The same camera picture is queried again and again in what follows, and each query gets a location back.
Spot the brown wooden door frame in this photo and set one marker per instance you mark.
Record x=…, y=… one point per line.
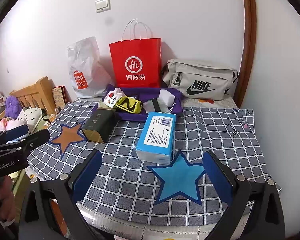
x=250, y=42

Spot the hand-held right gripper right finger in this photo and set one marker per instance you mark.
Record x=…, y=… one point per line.
x=216, y=172

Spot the white light switch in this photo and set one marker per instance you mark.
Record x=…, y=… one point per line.
x=102, y=5

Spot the light green tissue packet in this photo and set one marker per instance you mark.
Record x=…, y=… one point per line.
x=112, y=100

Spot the white pillow with black dots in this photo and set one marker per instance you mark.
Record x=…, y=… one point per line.
x=30, y=117

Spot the red paper shopping bag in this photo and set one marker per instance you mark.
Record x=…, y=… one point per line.
x=137, y=55

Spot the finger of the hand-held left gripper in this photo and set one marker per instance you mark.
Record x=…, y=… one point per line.
x=16, y=130
x=32, y=141

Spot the white packet with green side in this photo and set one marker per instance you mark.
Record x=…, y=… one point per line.
x=168, y=96

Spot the wooden headboard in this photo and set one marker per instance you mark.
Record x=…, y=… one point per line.
x=42, y=90

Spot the grey cloth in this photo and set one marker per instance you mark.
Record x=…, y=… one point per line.
x=146, y=106

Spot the purple plush toy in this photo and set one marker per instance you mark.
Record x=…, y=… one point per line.
x=13, y=107

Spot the person's left hand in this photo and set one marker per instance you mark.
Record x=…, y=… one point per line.
x=6, y=197

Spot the wooden nightstand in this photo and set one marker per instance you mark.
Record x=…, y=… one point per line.
x=52, y=120

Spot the patterned book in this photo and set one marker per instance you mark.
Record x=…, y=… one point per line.
x=59, y=97

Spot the checked blanket with stars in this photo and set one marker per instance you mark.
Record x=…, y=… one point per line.
x=130, y=185

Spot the dark green tea tin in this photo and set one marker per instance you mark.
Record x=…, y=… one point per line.
x=97, y=125

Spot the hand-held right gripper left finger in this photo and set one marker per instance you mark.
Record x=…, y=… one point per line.
x=87, y=172

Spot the grey waist bag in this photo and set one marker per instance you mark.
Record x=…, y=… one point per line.
x=202, y=77

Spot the white plastic shopping bag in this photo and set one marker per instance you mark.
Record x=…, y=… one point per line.
x=85, y=62

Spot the purple fabric storage tray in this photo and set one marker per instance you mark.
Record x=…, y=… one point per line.
x=130, y=116

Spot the blue tissue pack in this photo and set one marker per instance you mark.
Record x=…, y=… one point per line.
x=155, y=135

